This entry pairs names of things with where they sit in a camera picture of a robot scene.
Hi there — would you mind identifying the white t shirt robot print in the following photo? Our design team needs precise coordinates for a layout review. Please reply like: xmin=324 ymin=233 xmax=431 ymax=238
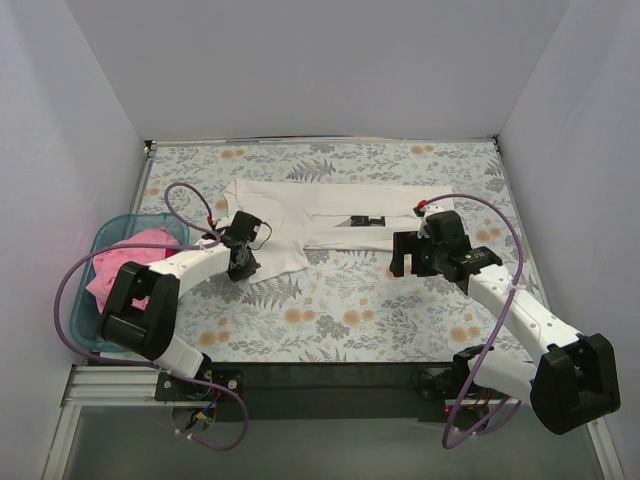
xmin=224 ymin=178 xmax=452 ymax=284

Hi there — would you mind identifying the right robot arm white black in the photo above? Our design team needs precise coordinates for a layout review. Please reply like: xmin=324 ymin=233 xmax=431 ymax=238
xmin=390 ymin=203 xmax=621 ymax=435

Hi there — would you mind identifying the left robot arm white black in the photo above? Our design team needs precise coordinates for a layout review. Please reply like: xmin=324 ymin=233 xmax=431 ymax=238
xmin=98 ymin=211 xmax=265 ymax=400

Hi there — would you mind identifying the floral table cloth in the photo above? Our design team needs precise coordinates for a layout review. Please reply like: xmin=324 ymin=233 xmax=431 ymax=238
xmin=138 ymin=141 xmax=543 ymax=362

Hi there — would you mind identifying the pink t shirt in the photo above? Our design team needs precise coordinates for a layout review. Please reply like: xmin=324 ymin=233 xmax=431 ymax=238
xmin=86 ymin=228 xmax=179 ymax=312

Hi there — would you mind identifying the teal plastic basket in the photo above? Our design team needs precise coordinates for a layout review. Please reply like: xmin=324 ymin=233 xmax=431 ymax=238
xmin=69 ymin=213 xmax=190 ymax=353

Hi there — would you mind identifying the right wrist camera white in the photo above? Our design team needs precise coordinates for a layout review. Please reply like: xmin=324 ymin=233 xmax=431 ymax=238
xmin=413 ymin=200 xmax=448 ymax=225

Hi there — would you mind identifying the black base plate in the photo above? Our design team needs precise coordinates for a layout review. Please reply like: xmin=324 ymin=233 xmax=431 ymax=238
xmin=155 ymin=361 xmax=514 ymax=422

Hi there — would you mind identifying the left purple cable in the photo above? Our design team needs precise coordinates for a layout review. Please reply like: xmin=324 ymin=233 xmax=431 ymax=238
xmin=53 ymin=182 xmax=249 ymax=451

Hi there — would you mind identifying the purple cable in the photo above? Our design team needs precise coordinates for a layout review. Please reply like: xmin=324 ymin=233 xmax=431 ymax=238
xmin=442 ymin=193 xmax=526 ymax=451
xmin=53 ymin=182 xmax=249 ymax=451

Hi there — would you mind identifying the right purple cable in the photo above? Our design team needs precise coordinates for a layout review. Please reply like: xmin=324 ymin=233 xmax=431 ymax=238
xmin=442 ymin=193 xmax=526 ymax=451

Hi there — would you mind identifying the aluminium frame rail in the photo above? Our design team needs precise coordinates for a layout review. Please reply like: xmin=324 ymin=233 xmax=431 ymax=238
xmin=44 ymin=366 xmax=624 ymax=479

